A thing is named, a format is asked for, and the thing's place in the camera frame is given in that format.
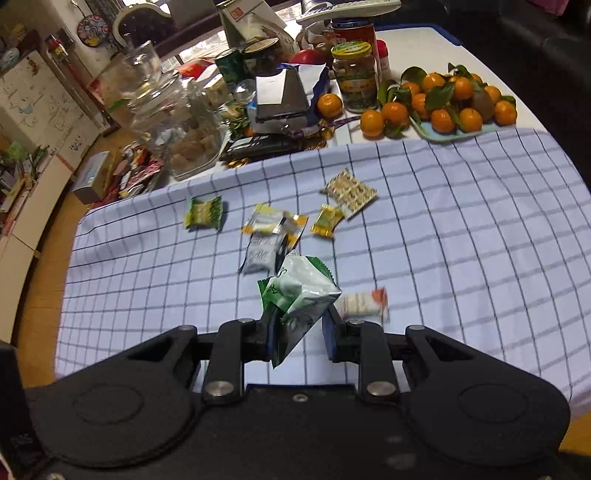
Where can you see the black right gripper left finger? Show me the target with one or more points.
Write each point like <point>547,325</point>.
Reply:
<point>235,344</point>

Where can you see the loose tangerine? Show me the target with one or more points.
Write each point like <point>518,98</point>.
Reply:
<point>329,106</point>

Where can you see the brown patterned snack packet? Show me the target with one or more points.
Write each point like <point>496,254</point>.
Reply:
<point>350,194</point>

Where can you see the gold foil candy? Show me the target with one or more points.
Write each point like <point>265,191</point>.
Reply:
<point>328,218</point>

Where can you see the blue checkered tablecloth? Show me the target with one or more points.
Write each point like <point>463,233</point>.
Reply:
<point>486,241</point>

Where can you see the red snack pile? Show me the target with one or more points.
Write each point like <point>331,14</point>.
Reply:
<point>133,171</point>

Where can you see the grey white snack packet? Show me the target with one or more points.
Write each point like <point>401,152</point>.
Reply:
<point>264,253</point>

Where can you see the green yellow snack packet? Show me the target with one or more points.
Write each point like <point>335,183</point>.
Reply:
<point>207,214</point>

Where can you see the silver yellow snack packet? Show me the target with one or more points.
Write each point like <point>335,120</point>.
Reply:
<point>267,220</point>

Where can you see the plate of tangerines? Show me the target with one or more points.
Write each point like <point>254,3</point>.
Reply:
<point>440,107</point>

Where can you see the dark phone on box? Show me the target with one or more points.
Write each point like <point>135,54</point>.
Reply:
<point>280,96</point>

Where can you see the white orange hawthorn snack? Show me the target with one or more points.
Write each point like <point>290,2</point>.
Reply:
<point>364,306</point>

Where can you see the glass pickle jar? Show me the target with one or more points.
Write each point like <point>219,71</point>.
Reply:
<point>355,70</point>

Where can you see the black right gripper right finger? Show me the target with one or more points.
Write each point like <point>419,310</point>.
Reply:
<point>380,356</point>

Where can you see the green white snack bag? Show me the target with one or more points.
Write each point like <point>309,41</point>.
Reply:
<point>293,300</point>

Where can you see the white low cabinet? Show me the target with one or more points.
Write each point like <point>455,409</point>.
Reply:
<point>21,245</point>

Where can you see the clear glass cookie jar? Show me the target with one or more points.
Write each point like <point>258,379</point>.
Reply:
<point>174,121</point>

